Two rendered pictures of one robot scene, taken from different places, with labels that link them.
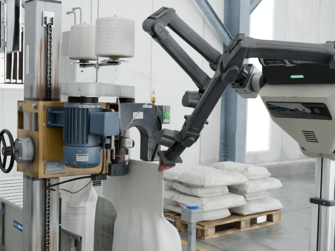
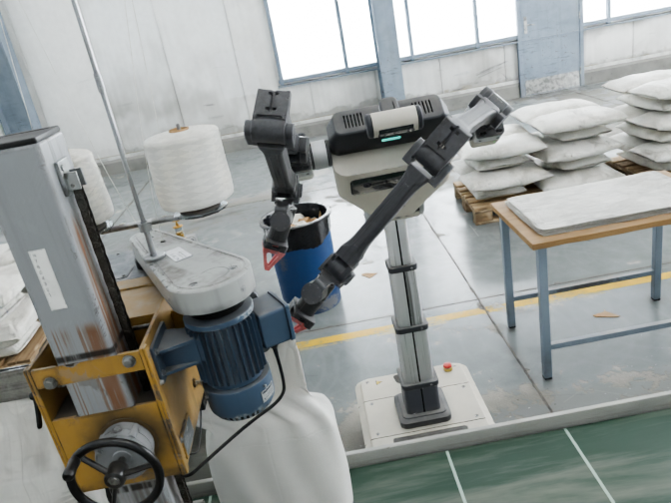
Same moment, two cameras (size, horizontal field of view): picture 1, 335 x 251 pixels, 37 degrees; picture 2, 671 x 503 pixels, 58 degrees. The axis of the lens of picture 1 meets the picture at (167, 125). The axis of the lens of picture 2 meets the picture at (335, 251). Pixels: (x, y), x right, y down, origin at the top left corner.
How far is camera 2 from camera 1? 1.60 m
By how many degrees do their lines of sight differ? 54
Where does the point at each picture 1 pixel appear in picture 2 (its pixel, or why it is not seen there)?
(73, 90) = (233, 296)
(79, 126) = (248, 347)
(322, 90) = not seen: hidden behind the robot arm
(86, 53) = (105, 210)
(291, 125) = (376, 198)
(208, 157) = not seen: outside the picture
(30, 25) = (35, 205)
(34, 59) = (84, 273)
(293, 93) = (394, 161)
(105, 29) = (201, 160)
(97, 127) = (279, 332)
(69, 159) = (251, 407)
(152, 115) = not seen: hidden behind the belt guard
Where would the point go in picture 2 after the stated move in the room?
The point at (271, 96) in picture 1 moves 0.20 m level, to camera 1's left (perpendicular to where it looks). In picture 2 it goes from (364, 173) to (329, 195)
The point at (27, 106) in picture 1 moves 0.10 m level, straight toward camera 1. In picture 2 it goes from (87, 369) to (129, 371)
